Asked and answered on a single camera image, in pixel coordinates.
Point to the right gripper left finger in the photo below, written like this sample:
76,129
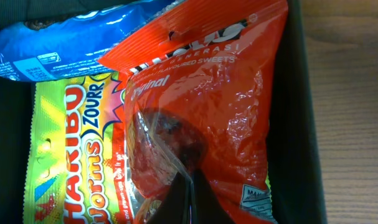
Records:
175,208

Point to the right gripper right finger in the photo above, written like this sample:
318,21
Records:
206,208

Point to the dark green lidded box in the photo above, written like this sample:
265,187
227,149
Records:
294,166

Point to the Haribo worms candy bag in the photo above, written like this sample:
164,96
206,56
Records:
77,169

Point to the red candy bag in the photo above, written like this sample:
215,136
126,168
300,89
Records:
198,85

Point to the blue Oreo cookie pack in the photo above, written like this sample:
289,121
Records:
68,44

